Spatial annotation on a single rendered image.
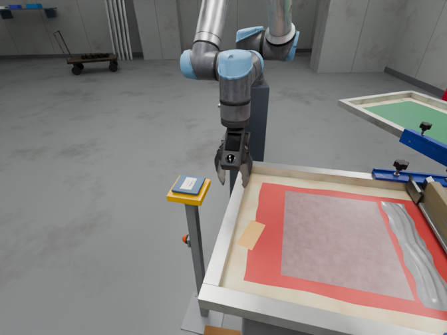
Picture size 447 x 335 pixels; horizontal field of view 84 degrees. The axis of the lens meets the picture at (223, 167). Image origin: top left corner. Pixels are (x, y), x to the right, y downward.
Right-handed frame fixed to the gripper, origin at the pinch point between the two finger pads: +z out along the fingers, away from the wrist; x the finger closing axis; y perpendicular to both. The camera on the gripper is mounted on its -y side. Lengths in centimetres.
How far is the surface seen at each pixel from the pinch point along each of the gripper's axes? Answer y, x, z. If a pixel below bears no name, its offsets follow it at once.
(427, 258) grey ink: -5, -53, 12
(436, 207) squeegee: 9, -58, 6
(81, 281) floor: 13, 105, 108
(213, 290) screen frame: -27.3, -0.8, 9.2
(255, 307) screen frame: -28.8, -10.5, 9.2
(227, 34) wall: 820, 184, 55
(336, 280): -16.2, -29.0, 12.8
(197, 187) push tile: 10.1, 15.4, 11.4
